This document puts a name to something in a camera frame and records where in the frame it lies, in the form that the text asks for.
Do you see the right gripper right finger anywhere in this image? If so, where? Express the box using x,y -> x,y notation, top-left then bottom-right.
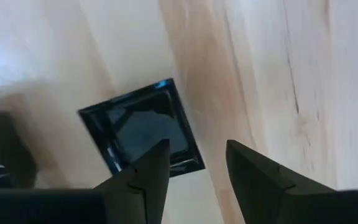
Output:
226,139 -> 336,224

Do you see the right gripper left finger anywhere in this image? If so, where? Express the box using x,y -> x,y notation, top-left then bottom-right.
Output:
93,139 -> 171,224

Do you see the glossy black square plate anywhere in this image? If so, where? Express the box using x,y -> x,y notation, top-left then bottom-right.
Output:
77,77 -> 206,179

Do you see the black camera device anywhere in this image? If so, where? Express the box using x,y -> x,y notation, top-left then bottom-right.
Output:
0,110 -> 39,189

